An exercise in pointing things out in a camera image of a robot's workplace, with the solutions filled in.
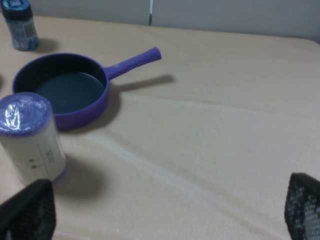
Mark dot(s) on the purple frying pan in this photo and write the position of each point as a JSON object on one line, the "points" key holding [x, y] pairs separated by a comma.
{"points": [[76, 86]]}

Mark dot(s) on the blue labelled jar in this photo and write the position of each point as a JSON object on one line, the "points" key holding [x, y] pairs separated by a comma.
{"points": [[18, 16]]}

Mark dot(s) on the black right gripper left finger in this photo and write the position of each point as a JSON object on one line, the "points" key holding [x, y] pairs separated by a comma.
{"points": [[30, 214]]}

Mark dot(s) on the white roll purple wrap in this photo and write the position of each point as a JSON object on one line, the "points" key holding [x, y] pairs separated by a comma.
{"points": [[30, 138]]}

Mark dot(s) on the cream tablecloth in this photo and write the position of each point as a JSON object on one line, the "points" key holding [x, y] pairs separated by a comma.
{"points": [[199, 145]]}

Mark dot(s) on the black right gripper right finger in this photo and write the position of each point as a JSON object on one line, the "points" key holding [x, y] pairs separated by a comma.
{"points": [[302, 207]]}

